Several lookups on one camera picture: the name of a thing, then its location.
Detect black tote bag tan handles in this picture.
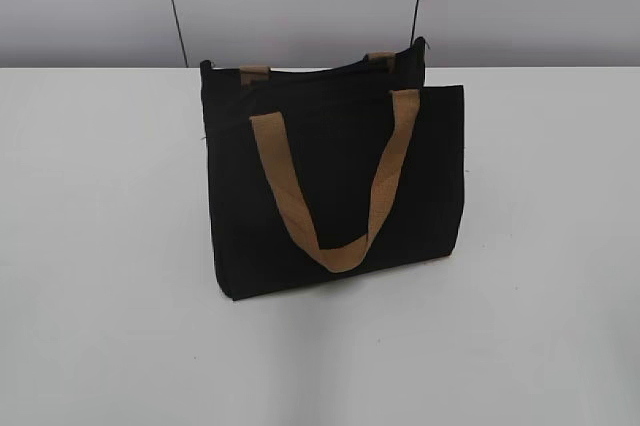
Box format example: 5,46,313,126
199,38,465,300

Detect left black wall cable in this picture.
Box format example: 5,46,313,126
159,0,190,69

